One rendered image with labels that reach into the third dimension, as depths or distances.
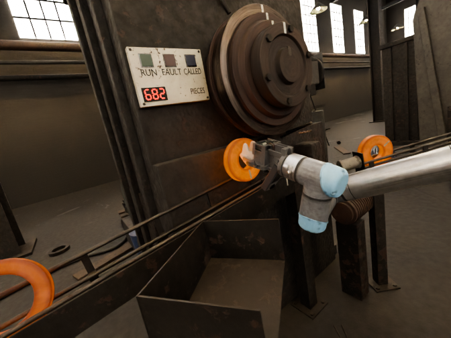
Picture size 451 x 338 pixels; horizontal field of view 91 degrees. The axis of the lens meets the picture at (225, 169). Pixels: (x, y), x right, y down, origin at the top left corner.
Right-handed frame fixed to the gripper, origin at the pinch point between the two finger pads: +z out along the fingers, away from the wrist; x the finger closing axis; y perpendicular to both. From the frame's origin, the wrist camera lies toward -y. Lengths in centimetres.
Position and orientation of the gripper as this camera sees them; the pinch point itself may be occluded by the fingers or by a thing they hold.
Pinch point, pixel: (242, 154)
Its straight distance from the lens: 79.3
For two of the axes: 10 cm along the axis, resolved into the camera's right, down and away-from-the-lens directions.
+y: -0.4, -9.1, -4.1
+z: -6.1, -3.0, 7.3
